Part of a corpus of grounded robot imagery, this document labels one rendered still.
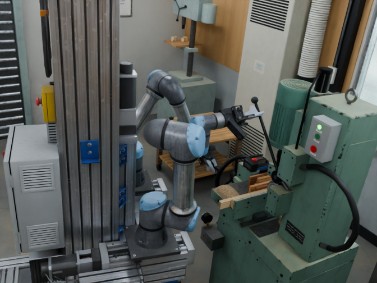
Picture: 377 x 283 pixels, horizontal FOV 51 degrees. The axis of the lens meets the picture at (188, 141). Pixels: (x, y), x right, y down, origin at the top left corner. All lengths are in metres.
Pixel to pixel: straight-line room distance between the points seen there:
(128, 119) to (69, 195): 0.42
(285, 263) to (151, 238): 0.61
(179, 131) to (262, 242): 0.80
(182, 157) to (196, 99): 2.88
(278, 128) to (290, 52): 1.63
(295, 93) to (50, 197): 1.15
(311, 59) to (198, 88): 1.36
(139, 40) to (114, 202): 3.19
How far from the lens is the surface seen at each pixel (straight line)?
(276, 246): 1.98
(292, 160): 1.71
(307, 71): 3.42
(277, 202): 1.83
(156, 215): 1.71
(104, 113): 1.64
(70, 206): 1.87
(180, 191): 1.58
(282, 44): 3.42
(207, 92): 4.35
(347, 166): 1.70
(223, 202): 1.94
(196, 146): 1.40
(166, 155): 3.86
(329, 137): 1.59
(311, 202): 1.80
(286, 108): 1.86
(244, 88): 3.80
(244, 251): 2.12
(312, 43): 3.37
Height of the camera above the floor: 2.04
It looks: 27 degrees down
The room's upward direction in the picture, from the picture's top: 5 degrees clockwise
